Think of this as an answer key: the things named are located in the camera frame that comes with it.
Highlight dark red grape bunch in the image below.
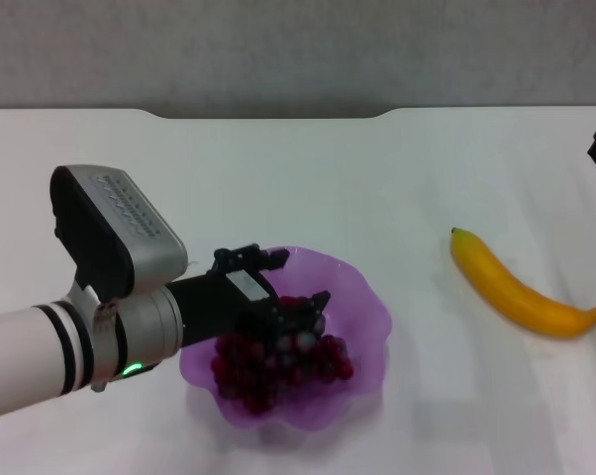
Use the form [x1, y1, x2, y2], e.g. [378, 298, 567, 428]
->
[210, 295, 354, 416]

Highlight yellow banana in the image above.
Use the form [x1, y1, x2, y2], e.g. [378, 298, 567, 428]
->
[449, 227, 596, 340]

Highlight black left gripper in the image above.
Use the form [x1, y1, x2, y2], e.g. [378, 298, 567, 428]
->
[164, 242, 332, 350]

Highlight grey black wrist camera box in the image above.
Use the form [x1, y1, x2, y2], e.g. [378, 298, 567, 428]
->
[49, 164, 189, 302]

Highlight purple wavy plastic bowl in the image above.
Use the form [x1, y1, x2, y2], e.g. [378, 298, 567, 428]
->
[178, 245, 394, 430]

